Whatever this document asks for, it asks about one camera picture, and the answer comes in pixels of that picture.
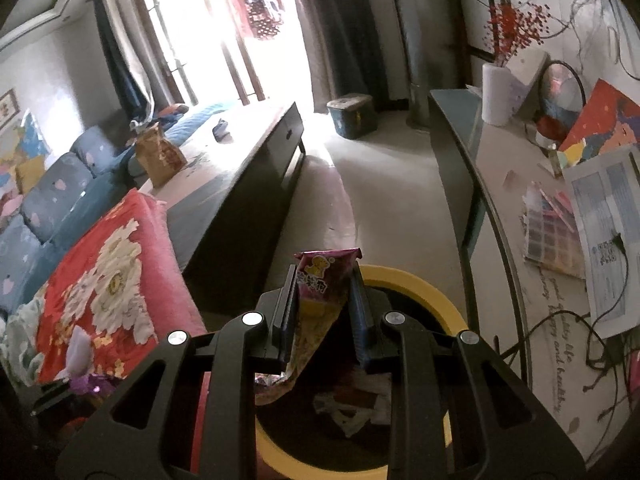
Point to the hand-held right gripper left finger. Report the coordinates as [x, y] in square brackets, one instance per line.
[289, 310]

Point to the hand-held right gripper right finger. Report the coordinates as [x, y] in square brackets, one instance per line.
[359, 310]

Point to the pink yellow snack wrapper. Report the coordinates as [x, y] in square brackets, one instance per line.
[320, 300]

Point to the yellow trash bin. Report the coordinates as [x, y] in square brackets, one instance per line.
[410, 285]

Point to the white crumpled wrapper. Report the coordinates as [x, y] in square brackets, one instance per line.
[355, 405]

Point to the dark coffee table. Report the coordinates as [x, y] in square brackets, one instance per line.
[235, 190]

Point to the glass top television cabinet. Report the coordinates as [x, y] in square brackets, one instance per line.
[500, 200]

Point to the red floral blanket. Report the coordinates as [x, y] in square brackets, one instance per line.
[100, 270]

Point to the small dark blue item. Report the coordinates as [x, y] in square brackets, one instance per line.
[221, 129]

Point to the blue storage box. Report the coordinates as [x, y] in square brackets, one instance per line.
[350, 115]

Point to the brown paper bag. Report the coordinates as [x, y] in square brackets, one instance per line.
[160, 157]

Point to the colour swatch card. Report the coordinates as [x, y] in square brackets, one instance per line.
[552, 235]

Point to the purple wrapper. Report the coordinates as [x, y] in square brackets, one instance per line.
[92, 384]

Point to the white cylindrical vase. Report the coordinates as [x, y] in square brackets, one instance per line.
[497, 95]

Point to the blue sofa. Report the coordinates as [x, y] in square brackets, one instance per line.
[60, 195]

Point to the white printed paper sheet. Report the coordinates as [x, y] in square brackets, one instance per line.
[605, 200]

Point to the pale blue crumpled cloth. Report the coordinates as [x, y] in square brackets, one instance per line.
[17, 345]

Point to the grey curtain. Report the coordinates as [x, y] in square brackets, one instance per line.
[345, 35]

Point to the standing air conditioner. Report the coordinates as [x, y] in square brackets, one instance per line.
[435, 45]

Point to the glass balcony door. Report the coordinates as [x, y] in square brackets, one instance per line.
[190, 35]

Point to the yellow cushion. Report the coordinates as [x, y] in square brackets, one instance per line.
[30, 174]

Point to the dark blue curtain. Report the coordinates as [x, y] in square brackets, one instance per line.
[120, 60]

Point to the pile of pink clothes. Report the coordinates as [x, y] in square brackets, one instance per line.
[10, 195]

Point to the hanging laundry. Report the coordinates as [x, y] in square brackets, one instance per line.
[255, 0]

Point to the red painted canvas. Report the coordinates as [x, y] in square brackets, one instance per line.
[605, 115]

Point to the framed wall picture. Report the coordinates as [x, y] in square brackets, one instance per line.
[7, 107]

